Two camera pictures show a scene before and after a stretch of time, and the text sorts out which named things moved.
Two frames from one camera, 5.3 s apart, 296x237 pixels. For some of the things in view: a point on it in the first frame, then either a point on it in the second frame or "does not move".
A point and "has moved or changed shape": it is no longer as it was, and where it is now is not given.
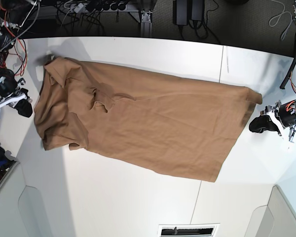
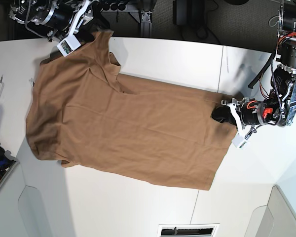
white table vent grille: [198, 230] does not move
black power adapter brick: [180, 12] does not move
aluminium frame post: [146, 24] does not move
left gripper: [6, 90] → [63, 18]
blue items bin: [2, 164] does not move
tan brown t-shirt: [185, 126] has moved or changed shape
